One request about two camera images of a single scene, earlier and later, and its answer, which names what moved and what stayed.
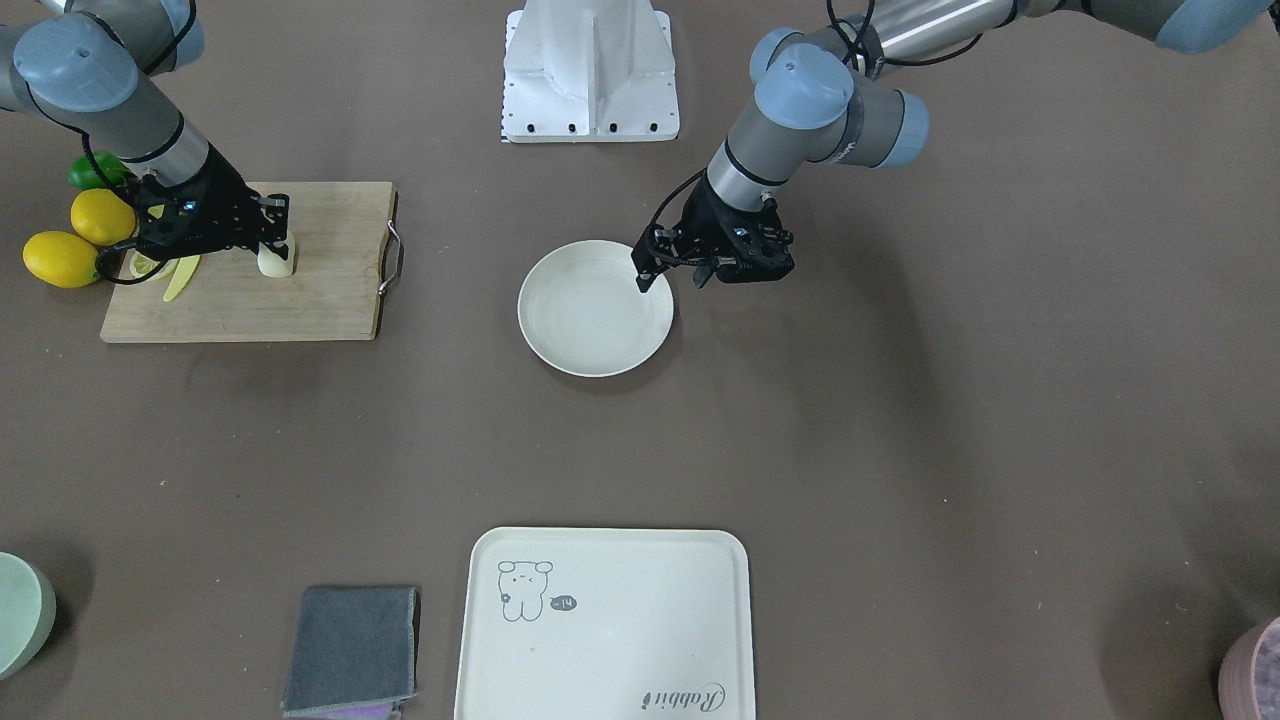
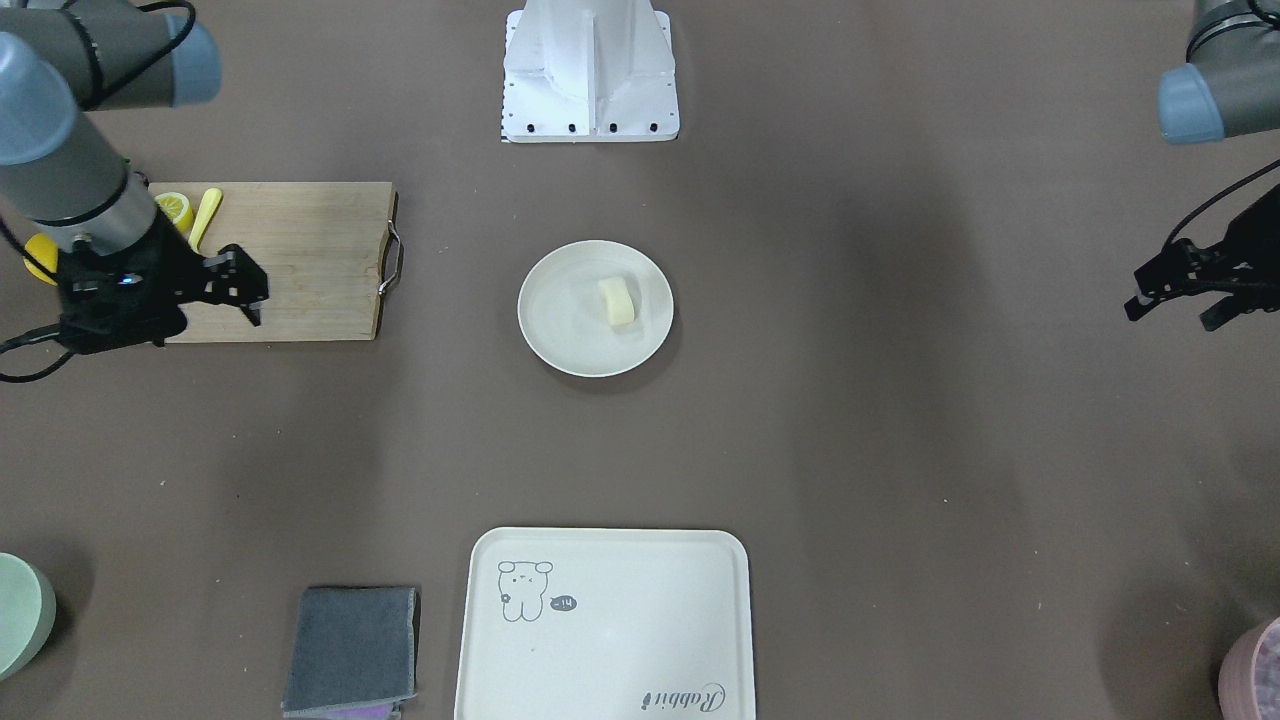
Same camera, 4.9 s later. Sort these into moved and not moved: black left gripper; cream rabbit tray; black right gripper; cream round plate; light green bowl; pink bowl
Moved: black right gripper; black left gripper
Not moved: cream round plate; cream rabbit tray; pink bowl; light green bowl
